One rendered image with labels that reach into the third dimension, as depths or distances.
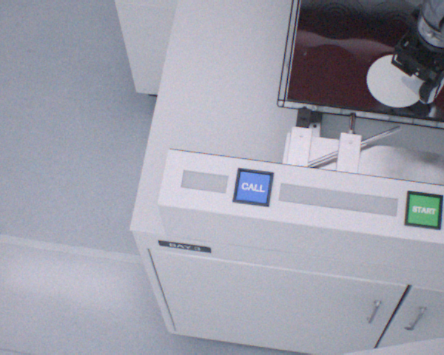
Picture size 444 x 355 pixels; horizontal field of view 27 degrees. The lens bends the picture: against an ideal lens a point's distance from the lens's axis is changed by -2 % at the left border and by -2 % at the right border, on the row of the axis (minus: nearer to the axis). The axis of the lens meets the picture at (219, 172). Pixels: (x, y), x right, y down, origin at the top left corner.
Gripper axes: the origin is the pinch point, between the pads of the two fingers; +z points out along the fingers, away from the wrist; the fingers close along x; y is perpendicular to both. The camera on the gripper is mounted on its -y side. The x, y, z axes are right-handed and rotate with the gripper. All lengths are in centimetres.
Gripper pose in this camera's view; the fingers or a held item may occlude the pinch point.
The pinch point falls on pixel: (431, 98)
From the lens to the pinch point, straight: 157.7
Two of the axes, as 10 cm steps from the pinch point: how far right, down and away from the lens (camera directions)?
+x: -6.4, 7.2, -2.8
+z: 0.4, 3.9, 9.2
